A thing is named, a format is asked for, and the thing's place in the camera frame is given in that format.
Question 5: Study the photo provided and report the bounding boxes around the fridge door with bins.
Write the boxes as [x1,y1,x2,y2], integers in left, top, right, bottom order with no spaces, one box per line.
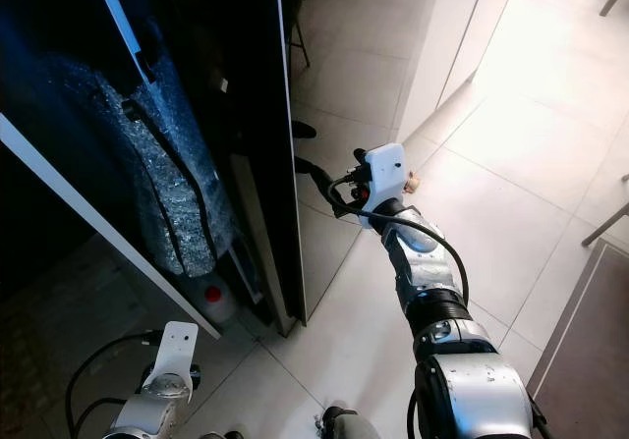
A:
[187,0,306,337]

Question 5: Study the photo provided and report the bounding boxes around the white bottle red cap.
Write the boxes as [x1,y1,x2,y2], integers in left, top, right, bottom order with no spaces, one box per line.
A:
[195,280,237,324]

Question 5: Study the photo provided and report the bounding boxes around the bubble wrap sheet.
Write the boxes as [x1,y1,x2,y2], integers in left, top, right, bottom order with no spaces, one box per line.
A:
[59,51,242,278]

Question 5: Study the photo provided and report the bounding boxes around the black robot right foot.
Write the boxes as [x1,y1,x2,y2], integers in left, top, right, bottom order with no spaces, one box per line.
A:
[316,407,374,439]

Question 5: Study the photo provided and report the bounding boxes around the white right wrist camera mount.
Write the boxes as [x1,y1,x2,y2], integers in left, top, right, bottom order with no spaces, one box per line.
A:
[359,142,409,226]

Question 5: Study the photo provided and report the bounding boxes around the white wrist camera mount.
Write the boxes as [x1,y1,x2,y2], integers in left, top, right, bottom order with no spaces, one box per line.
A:
[359,142,409,226]
[152,321,200,396]

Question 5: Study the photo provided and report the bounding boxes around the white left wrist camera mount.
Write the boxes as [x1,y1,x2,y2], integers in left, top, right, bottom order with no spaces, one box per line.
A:
[152,321,200,396]

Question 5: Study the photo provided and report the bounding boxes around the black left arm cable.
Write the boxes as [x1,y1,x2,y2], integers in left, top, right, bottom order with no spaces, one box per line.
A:
[64,331,163,439]

